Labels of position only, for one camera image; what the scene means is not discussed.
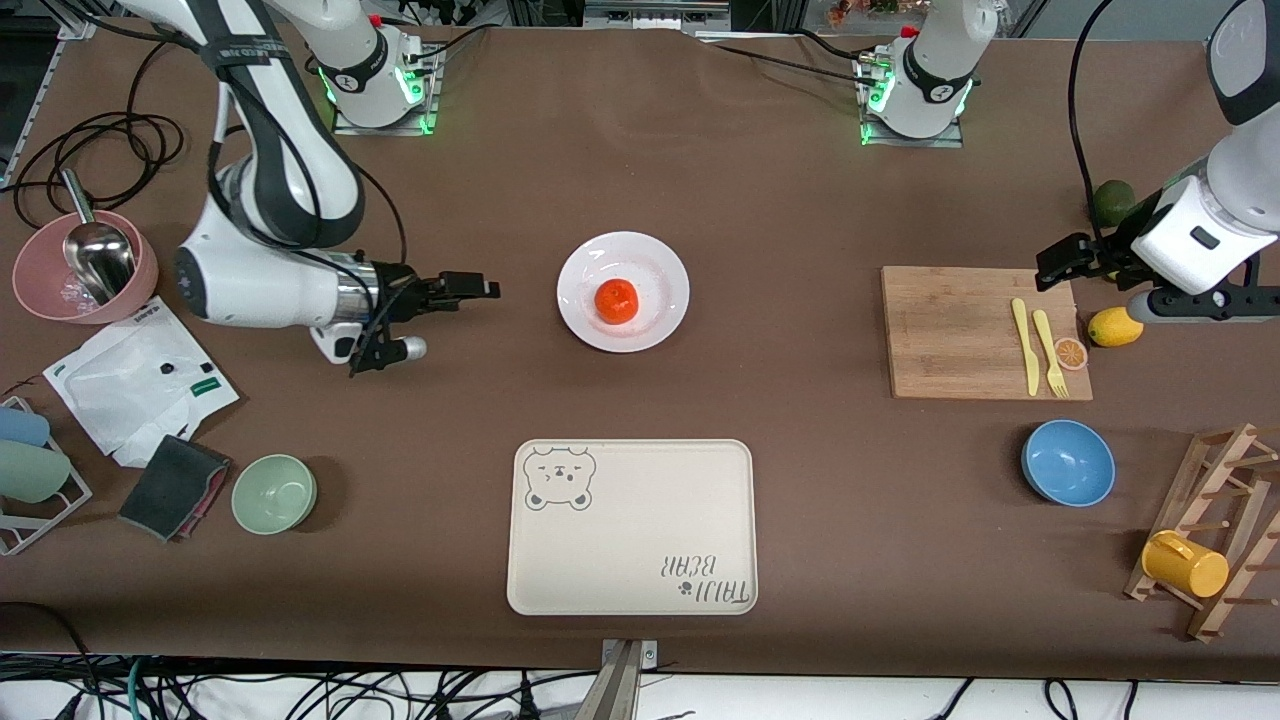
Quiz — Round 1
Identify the orange fruit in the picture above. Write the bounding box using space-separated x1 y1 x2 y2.
594 279 641 325

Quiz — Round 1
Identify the white round plate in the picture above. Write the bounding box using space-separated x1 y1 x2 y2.
556 231 691 354

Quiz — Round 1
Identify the dark green avocado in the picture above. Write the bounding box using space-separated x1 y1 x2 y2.
1090 180 1138 229

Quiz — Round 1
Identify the yellow lemon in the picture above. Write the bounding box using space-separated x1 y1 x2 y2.
1088 307 1144 348

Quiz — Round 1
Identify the yellow plastic fork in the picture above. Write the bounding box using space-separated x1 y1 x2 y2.
1032 309 1070 399

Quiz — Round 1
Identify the yellow plastic knife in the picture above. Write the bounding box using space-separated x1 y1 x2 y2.
1011 298 1041 397

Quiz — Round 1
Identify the wooden cutting board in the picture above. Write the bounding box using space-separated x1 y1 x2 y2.
881 266 1094 402

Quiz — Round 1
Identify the blue bowl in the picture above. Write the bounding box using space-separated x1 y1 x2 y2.
1021 419 1117 508

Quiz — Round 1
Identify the wooden peg cup rack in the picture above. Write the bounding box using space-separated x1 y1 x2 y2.
1124 423 1280 642

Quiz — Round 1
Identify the pale green bowl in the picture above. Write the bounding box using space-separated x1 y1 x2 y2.
231 454 318 536

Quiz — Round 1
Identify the cream bear print tray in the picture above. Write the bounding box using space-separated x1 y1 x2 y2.
506 439 759 616

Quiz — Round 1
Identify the dark grey folded cloth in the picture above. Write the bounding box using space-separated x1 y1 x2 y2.
118 434 233 543

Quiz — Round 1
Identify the white plastic bag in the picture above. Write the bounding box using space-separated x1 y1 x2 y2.
43 296 241 469

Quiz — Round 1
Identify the metal scoop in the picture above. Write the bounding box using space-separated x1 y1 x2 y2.
60 168 137 301

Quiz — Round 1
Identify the yellow mug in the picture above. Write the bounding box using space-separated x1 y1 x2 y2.
1141 530 1230 599

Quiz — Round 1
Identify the pink bowl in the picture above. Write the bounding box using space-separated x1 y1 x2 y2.
12 210 159 325

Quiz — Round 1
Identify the light blue cup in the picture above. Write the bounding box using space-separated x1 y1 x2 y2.
0 406 51 448

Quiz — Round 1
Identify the pale green cup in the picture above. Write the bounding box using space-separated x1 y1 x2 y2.
0 441 73 504

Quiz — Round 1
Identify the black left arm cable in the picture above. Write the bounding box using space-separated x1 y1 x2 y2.
1068 0 1117 243

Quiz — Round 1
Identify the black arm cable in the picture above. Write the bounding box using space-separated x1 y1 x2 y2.
0 10 411 377
1068 0 1117 243

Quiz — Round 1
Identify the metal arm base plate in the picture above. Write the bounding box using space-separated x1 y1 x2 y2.
853 50 967 150
330 42 443 137

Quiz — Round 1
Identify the black base cable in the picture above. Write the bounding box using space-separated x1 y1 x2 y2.
405 22 491 76
690 33 886 86

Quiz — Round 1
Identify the aluminium frame bar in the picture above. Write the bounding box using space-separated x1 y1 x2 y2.
583 0 733 31

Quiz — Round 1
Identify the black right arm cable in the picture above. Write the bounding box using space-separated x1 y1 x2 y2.
0 10 411 377

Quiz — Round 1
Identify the white wire cup rack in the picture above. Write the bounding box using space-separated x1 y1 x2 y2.
0 396 93 557

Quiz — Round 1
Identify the metal table bracket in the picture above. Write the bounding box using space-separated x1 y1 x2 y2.
585 639 659 720

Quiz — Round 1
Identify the black looped floor cable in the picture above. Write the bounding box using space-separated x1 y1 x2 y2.
0 600 99 720

